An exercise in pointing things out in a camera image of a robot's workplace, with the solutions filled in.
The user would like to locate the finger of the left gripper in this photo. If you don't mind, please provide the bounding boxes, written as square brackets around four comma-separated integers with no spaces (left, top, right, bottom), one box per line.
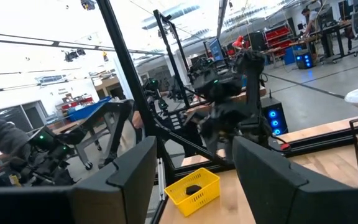
[224,127,242,164]
[202,118,222,153]

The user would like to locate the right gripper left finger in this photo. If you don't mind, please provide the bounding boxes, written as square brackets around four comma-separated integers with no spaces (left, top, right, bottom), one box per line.
[0,136,158,224]

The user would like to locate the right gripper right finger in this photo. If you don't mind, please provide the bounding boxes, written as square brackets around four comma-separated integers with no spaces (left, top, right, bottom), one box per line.
[232,136,358,224]

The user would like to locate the black binder clip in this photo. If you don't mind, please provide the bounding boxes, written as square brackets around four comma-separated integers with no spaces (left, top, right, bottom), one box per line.
[185,184,203,197]

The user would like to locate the black computer blue lights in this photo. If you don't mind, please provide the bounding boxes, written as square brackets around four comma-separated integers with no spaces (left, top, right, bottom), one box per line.
[260,96,289,137]
[293,49,315,70]

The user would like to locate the blue lit monitor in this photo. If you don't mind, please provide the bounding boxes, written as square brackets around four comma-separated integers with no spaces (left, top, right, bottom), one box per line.
[208,37,226,62]

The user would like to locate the yellow plastic mesh basket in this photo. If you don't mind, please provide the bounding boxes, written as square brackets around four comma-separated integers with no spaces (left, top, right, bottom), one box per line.
[164,167,221,218]

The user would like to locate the red bin rack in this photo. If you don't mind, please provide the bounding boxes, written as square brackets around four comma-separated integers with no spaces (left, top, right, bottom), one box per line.
[264,26,293,57]

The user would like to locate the black neighbouring station frame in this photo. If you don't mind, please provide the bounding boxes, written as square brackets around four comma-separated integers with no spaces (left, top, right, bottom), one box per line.
[152,9,195,110]

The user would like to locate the black aluminium table frame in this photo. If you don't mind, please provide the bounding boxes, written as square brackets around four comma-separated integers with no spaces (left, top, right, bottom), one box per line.
[96,0,358,224]

